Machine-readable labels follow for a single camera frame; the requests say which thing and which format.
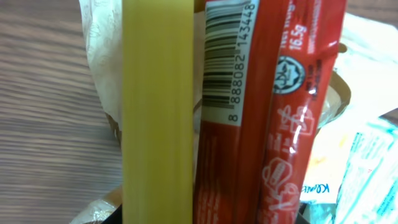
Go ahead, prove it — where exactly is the red snack stick packet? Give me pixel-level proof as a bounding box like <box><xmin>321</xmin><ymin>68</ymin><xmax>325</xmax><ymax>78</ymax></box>
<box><xmin>193</xmin><ymin>0</ymin><xmax>346</xmax><ymax>224</ymax></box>

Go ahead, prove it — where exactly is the yellow glue stick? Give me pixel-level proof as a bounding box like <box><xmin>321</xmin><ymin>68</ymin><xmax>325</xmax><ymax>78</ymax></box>
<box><xmin>122</xmin><ymin>0</ymin><xmax>194</xmax><ymax>224</ymax></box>

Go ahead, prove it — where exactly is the brown white snack pouch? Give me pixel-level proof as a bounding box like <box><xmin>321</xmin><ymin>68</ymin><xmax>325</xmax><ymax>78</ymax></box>
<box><xmin>70</xmin><ymin>0</ymin><xmax>342</xmax><ymax>224</ymax></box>

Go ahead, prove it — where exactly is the orange tissue packet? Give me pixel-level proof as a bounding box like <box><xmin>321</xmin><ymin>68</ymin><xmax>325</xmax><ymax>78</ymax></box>
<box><xmin>300</xmin><ymin>14</ymin><xmax>397</xmax><ymax>203</ymax></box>

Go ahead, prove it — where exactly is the teal wet wipes packet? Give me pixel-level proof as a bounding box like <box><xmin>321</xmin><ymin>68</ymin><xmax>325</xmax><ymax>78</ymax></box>
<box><xmin>303</xmin><ymin>118</ymin><xmax>397</xmax><ymax>224</ymax></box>

